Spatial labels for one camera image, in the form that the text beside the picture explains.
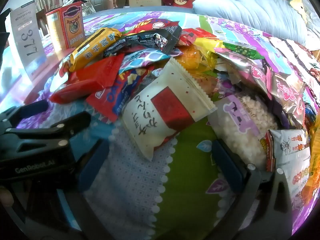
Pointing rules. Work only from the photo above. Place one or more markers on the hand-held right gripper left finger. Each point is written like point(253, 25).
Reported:
point(93, 165)

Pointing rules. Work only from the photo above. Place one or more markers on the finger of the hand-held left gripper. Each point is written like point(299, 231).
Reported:
point(32, 108)
point(62, 127)

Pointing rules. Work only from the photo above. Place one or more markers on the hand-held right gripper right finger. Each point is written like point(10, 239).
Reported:
point(225, 163)

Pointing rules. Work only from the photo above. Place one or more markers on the clear puffed rice packet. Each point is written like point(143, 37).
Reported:
point(247, 130)

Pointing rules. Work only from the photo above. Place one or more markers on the white packet with orange cartoon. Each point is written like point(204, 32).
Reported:
point(292, 152)

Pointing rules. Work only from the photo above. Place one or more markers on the white packet with red square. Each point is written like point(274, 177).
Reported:
point(155, 115)

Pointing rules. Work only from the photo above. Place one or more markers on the pile of snack packets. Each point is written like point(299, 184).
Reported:
point(160, 42)

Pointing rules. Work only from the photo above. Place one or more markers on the person's left hand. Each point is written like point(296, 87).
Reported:
point(6, 197)

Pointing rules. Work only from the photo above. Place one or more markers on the white and pink box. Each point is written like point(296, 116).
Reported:
point(28, 37)

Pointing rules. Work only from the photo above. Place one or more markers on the orange box with brown label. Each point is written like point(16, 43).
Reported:
point(67, 25)

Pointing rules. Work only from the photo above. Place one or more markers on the white floral quilt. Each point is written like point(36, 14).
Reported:
point(300, 55)

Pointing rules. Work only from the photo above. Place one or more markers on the light blue pillow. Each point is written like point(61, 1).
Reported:
point(250, 7)

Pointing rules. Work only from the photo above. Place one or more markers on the red bag with gold print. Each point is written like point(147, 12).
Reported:
point(182, 1)

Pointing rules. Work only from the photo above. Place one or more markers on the yellow patterned cloth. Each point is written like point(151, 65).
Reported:
point(301, 7)

